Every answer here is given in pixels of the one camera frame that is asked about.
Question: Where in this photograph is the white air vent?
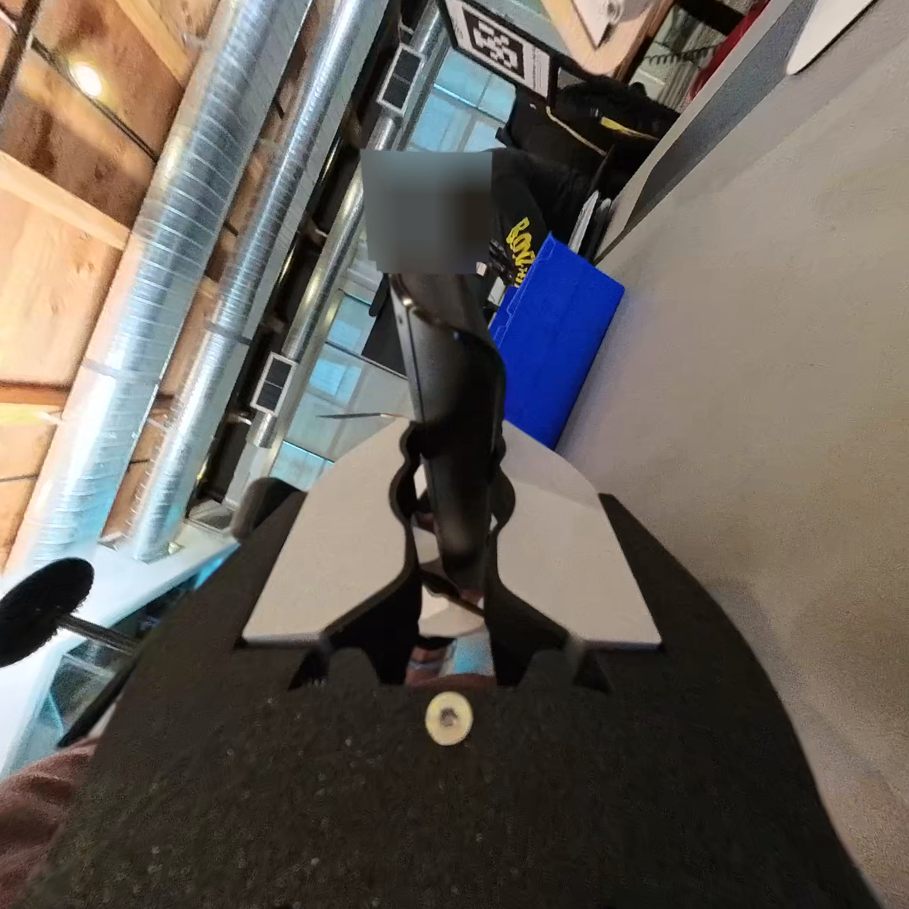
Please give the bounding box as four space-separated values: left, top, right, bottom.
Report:
249 355 301 414
380 43 428 109

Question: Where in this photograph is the grey desk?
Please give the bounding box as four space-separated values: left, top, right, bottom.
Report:
554 0 909 909

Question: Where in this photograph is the grey laptop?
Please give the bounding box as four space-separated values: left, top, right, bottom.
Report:
574 188 620 265

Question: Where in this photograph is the black white marker board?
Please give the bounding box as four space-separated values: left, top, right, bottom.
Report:
440 0 563 100

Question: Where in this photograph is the black battery cover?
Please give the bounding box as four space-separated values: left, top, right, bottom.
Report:
387 272 508 601

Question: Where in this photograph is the wooden board with instruction sheet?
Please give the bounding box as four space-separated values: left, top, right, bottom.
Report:
540 0 676 75

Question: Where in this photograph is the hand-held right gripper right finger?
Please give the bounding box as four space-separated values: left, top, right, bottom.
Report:
485 425 663 688

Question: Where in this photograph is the blue plastic bin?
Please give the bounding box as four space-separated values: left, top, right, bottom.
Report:
490 234 627 450

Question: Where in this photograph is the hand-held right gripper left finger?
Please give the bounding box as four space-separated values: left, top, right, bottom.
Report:
240 419 423 688

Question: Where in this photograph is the dark desk cable panel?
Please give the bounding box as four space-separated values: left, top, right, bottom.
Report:
597 0 818 264

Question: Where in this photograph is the thin silver ventilation duct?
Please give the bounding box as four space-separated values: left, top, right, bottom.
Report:
280 0 455 370

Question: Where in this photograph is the black fuzzy round object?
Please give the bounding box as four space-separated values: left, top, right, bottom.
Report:
0 557 136 668

